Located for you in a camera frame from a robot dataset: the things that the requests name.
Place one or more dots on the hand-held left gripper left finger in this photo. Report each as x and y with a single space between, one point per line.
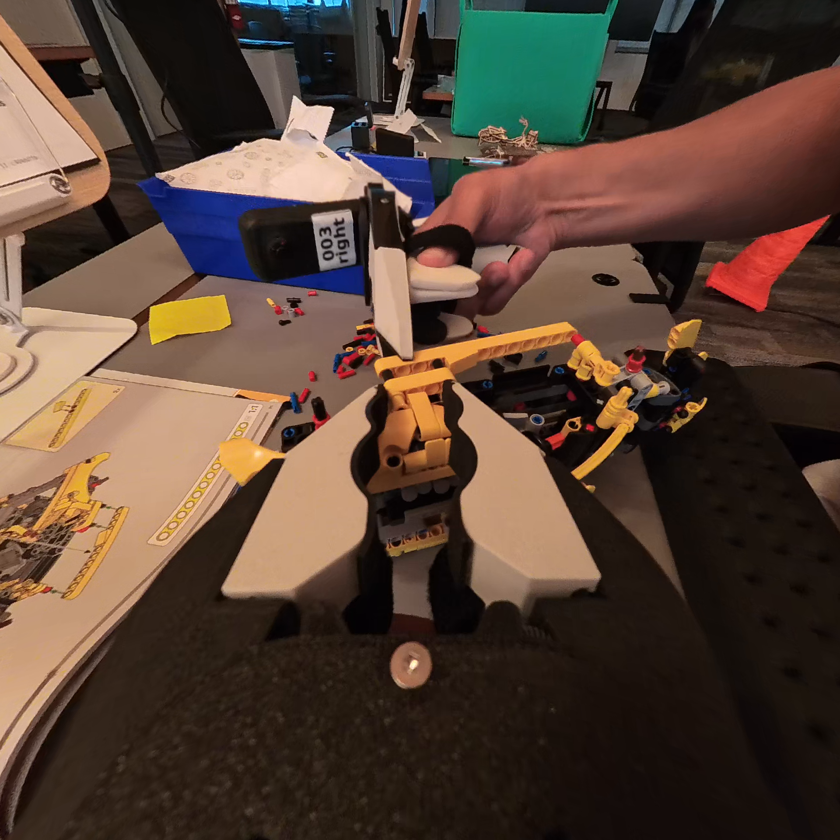
295 525

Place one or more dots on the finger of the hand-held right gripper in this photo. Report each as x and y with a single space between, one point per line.
390 302

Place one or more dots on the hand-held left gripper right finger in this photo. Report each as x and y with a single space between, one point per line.
525 525

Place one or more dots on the yellow brick car model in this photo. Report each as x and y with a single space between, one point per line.
413 426

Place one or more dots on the person's right forearm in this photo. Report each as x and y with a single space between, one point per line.
689 170

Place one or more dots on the dark green desk mat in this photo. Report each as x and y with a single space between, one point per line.
443 180

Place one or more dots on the grey desk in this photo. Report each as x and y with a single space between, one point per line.
229 367

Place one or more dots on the black desk grommet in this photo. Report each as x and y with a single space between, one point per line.
606 279

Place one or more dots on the person's right hand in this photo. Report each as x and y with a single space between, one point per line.
505 210

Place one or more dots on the small group of brick pins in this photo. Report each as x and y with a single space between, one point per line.
285 308

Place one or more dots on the large pile of brick pins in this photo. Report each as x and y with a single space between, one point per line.
348 358

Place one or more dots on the blue plastic bin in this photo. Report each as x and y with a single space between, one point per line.
210 229

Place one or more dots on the white crumpled paper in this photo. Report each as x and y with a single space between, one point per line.
262 164

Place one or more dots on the yellow sticky note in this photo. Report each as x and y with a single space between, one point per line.
190 318

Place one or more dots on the small black device box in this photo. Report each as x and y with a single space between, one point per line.
394 142

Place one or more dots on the silver cylindrical tool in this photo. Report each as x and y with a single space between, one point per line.
485 161

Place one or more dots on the open instruction booklet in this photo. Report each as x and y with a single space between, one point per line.
131 446

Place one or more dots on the small wooden skeleton model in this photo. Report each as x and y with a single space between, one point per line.
508 138

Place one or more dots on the white document stand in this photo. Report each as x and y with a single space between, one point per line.
39 131

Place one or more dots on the green box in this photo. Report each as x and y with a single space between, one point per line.
531 72

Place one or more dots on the black office chair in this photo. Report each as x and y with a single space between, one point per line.
669 275

